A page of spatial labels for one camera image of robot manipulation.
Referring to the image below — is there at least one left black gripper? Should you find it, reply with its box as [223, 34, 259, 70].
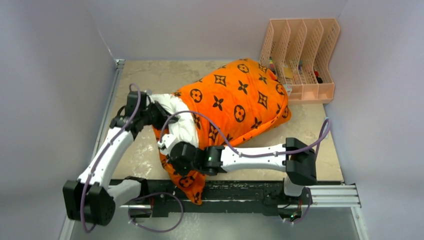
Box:
[140, 99, 180, 130]

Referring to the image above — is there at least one white pillow insert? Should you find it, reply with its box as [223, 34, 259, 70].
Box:
[150, 93, 199, 147]

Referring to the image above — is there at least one orange patterned pillowcase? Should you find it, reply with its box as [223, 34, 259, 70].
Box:
[152, 58, 292, 206]

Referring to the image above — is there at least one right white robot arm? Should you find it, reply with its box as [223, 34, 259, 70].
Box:
[157, 135, 318, 204]

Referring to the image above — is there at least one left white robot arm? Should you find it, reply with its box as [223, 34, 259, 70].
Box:
[62, 91, 178, 226]

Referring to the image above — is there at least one small white red box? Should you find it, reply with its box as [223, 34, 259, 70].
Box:
[283, 84, 293, 96]

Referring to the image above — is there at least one pink mesh file organizer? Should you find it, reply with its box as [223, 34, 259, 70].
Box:
[259, 18, 341, 104]

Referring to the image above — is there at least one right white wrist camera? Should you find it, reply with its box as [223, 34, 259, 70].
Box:
[157, 134, 180, 156]

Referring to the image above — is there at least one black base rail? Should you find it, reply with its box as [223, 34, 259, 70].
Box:
[109, 178, 345, 219]

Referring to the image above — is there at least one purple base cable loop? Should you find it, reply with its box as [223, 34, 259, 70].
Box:
[127, 192, 185, 234]

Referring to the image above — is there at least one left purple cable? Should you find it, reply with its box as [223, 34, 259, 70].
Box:
[80, 83, 142, 234]

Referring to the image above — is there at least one aluminium frame rail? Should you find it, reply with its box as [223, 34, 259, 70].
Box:
[59, 58, 369, 240]

